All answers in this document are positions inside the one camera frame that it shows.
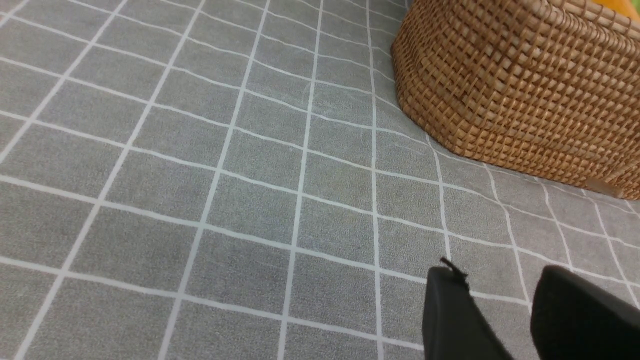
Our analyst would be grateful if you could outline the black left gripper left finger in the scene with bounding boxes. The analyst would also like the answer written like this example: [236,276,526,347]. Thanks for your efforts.
[422,257,513,360]

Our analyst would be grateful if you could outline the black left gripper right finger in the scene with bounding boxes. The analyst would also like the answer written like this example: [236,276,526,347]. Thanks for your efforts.
[530,265,640,360]

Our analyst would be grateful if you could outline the orange mango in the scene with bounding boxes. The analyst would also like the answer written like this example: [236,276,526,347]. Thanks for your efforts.
[592,0,640,22]

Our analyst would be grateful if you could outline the woven rattan basket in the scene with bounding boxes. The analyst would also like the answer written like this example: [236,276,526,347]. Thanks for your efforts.
[390,0,640,201]

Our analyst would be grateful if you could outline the grey checkered tablecloth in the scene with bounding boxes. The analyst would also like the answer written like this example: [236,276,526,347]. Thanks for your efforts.
[0,0,639,360]

